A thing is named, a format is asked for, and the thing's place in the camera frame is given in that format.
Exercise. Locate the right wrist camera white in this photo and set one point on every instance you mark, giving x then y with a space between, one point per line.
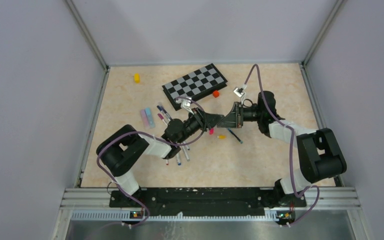
240 91

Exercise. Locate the white marker with pink band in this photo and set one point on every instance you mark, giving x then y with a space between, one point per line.
162 118

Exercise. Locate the aluminium frame rail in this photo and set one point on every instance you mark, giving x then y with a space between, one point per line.
331 213

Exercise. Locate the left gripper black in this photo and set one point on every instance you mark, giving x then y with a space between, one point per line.
206 120

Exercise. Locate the light blue eraser block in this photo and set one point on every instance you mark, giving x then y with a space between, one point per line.
150 118

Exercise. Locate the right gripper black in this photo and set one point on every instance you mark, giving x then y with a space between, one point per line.
232 120

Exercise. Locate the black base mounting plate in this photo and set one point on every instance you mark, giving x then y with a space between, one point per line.
206 201

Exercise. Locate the purple whiteboard marker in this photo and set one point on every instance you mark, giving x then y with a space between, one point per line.
164 112

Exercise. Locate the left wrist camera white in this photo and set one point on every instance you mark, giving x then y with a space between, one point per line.
185 103

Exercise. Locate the blue gel pen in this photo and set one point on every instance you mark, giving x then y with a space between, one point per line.
235 135

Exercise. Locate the white marker grey cap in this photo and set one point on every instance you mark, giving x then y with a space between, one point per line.
185 149

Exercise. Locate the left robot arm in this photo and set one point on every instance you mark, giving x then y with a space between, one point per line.
121 150

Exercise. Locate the orange red cube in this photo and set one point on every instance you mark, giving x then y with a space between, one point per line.
216 94

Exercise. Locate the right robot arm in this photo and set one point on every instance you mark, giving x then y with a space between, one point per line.
314 154

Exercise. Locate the yellow block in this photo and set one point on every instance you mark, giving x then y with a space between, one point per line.
137 78

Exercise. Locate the white marker blue cap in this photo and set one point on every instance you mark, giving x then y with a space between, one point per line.
178 159

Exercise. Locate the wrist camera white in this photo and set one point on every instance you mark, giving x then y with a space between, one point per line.
240 91
185 103

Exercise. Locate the black and grey chessboard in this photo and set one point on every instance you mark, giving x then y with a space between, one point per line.
197 85

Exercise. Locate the pink eraser block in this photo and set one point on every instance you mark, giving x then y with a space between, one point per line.
144 119

